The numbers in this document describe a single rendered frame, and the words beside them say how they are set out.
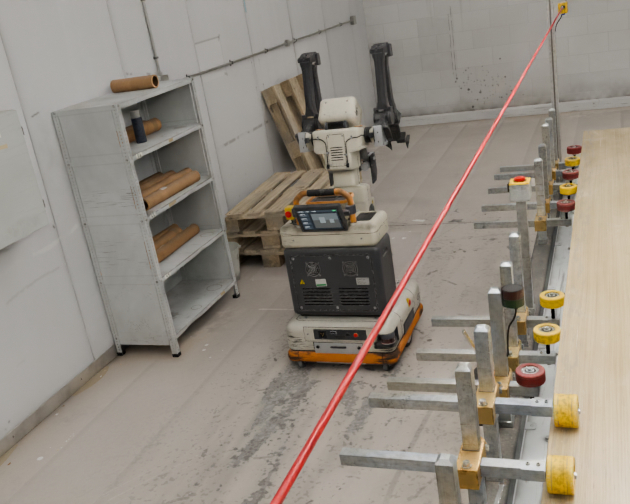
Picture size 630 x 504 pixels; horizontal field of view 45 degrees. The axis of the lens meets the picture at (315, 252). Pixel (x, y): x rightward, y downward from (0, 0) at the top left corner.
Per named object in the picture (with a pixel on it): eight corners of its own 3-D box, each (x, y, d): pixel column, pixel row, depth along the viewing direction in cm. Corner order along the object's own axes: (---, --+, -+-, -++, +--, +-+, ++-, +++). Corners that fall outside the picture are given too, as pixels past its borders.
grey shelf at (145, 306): (117, 355, 479) (50, 112, 428) (185, 296, 557) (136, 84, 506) (178, 357, 463) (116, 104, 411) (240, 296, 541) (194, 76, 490)
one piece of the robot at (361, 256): (390, 339, 403) (369, 188, 376) (295, 337, 424) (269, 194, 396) (405, 311, 432) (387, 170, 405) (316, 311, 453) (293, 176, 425)
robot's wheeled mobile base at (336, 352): (397, 369, 399) (391, 326, 391) (287, 365, 423) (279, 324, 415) (425, 313, 457) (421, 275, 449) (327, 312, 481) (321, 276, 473)
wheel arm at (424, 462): (340, 466, 179) (338, 453, 178) (345, 457, 182) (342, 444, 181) (563, 484, 161) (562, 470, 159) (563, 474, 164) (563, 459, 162)
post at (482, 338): (489, 490, 202) (473, 328, 186) (490, 482, 205) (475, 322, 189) (502, 491, 201) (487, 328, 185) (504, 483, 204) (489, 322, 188)
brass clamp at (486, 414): (471, 424, 188) (469, 406, 186) (479, 395, 200) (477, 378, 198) (496, 425, 186) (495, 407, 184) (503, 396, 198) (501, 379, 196)
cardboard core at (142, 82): (108, 81, 468) (150, 75, 457) (116, 78, 475) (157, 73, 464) (112, 94, 471) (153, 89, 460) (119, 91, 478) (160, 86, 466)
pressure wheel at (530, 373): (516, 411, 212) (513, 375, 208) (519, 395, 219) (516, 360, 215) (546, 412, 209) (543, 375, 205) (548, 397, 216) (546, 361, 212)
